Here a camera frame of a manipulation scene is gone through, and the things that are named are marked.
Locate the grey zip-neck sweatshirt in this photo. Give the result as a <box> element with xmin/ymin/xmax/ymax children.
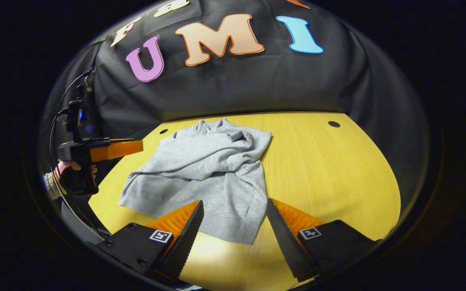
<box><xmin>119</xmin><ymin>118</ymin><xmax>273</xmax><ymax>245</ymax></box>

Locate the black backdrop cloth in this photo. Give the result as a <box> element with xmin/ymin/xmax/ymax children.
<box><xmin>39</xmin><ymin>0</ymin><xmax>430</xmax><ymax>227</ymax></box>

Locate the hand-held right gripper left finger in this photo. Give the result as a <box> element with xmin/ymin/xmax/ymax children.
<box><xmin>95</xmin><ymin>200</ymin><xmax>205</xmax><ymax>281</ymax></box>

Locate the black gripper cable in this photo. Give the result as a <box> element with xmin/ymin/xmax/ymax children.
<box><xmin>48</xmin><ymin>68</ymin><xmax>96</xmax><ymax>241</ymax></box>

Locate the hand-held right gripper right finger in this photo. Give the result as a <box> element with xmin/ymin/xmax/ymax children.
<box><xmin>266</xmin><ymin>198</ymin><xmax>381</xmax><ymax>282</ymax></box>

